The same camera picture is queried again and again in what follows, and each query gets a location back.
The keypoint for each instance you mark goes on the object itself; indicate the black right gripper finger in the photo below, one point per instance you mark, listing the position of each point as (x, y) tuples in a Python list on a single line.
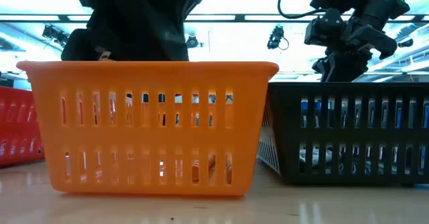
[(352, 66), (325, 69)]

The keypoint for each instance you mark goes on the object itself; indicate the orange crayon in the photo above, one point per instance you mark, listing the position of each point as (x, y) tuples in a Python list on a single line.
[(228, 168), (212, 165)]

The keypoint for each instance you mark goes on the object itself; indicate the black ceiling spotlight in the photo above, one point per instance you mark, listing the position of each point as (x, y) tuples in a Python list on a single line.
[(405, 43), (275, 38), (55, 35), (192, 42)]

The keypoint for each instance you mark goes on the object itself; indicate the black plastic basket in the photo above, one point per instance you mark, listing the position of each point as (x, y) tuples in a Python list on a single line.
[(352, 137)]

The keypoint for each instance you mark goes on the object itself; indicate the long ceiling light bar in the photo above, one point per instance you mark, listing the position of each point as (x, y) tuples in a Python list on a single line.
[(239, 17)]

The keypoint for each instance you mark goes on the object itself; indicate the orange plastic basket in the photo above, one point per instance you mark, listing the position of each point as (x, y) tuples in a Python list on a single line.
[(151, 137)]

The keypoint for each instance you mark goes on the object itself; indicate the red plastic basket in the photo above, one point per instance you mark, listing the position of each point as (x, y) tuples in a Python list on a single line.
[(20, 130)]

